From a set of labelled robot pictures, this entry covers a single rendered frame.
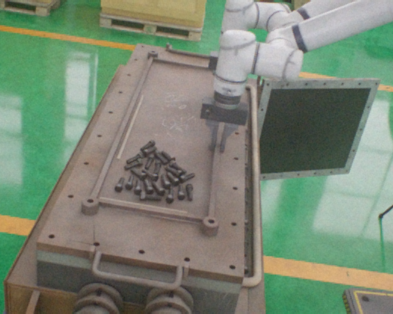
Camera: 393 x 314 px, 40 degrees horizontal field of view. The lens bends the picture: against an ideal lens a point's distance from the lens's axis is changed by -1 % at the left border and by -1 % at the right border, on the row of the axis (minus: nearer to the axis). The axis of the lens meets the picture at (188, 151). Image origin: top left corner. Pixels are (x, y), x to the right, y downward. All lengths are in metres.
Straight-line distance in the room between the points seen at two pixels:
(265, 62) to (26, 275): 0.79
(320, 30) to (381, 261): 2.35
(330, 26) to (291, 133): 1.25
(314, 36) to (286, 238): 2.19
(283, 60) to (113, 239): 0.63
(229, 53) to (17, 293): 0.78
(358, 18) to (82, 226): 0.90
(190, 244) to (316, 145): 1.70
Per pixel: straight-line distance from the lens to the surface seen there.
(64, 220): 1.29
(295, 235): 3.64
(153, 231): 1.28
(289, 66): 1.45
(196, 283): 1.23
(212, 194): 1.40
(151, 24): 6.51
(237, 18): 1.80
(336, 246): 3.67
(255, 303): 1.35
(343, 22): 1.57
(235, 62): 1.45
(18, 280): 1.34
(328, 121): 2.83
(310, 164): 2.93
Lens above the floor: 2.17
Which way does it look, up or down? 31 degrees down
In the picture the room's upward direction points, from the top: 9 degrees clockwise
